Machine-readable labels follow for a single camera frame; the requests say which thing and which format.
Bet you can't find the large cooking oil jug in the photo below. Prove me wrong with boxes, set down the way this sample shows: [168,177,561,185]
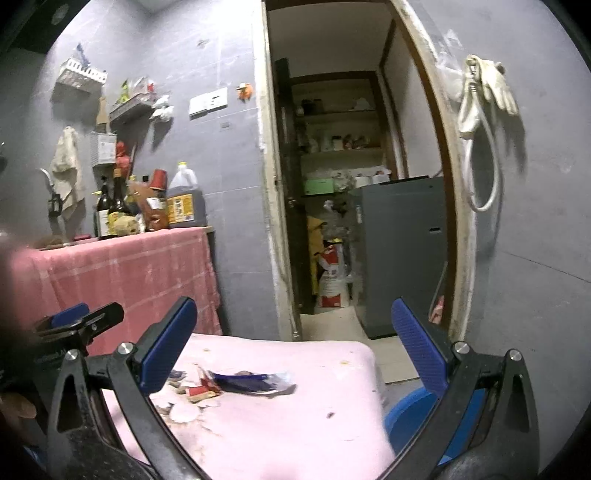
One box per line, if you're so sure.
[166,161,207,229]

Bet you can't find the clear plastic bag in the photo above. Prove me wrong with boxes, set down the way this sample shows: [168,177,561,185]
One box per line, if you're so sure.
[436,32,465,102]

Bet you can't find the cream rubber gloves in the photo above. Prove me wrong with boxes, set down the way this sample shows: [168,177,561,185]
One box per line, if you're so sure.
[466,54,519,116]

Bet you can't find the perforated metal utensil holder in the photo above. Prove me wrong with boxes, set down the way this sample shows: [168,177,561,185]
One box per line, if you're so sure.
[90,131,117,167]

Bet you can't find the pink checked cloth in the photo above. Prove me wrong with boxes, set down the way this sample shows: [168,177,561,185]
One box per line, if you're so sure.
[9,226,222,356]

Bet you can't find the beige hanging cloth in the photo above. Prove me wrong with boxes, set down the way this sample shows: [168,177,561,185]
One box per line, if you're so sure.
[50,127,86,217]

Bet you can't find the wooden shelf unit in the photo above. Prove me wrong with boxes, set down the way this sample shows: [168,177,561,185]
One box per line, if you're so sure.
[288,71,398,185]

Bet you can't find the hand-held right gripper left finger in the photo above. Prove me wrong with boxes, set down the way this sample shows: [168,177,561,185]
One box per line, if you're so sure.
[46,296,208,480]

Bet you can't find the grey washing machine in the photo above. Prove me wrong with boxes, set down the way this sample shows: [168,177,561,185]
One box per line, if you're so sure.
[353,175,448,340]

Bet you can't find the dark glass bottle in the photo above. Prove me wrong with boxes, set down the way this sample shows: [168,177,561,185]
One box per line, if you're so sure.
[108,168,132,217]
[95,178,114,240]

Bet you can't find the white wall basket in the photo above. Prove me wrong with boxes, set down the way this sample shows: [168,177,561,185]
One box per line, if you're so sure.
[54,58,108,93]

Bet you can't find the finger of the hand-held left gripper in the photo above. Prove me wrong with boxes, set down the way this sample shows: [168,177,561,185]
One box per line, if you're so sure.
[34,302,125,344]
[51,303,90,326]

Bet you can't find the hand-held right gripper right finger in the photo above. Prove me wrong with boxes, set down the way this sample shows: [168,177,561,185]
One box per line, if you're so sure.
[383,298,541,480]

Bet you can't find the dark blue snack wrapper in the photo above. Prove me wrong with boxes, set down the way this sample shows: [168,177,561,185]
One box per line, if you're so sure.
[210,370,297,398]

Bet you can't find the dark wooden door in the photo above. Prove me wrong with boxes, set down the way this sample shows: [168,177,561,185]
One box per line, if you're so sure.
[274,58,303,315]

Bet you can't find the white crumpled rag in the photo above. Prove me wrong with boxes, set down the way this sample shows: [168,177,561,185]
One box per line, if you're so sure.
[150,95,175,123]

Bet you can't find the white red rice sack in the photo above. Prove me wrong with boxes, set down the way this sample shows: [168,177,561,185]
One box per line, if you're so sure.
[316,240,354,309]

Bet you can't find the pink towel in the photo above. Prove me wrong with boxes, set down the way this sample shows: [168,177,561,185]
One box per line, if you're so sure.
[99,332,398,480]

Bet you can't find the white wall socket plate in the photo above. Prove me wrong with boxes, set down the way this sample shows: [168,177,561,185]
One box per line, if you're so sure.
[188,88,229,116]

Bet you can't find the wooden door frame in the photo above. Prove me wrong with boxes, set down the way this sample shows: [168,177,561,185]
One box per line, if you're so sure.
[252,0,476,342]

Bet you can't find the yellow bag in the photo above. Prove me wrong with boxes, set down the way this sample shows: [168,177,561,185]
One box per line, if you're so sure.
[307,217,326,296]

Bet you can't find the blue plastic bucket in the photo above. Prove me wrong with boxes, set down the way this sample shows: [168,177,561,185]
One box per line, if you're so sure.
[383,387,485,467]

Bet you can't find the green box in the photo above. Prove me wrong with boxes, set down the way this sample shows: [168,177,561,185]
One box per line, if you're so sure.
[303,178,335,197]

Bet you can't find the wall wire rack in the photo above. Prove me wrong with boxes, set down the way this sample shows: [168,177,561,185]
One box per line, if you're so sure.
[108,97,155,123]

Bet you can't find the white hose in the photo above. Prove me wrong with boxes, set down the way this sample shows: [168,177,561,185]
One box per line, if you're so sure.
[458,69,503,213]

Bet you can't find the person's left hand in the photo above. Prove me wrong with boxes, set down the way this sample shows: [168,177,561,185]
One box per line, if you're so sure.
[0,394,37,431]

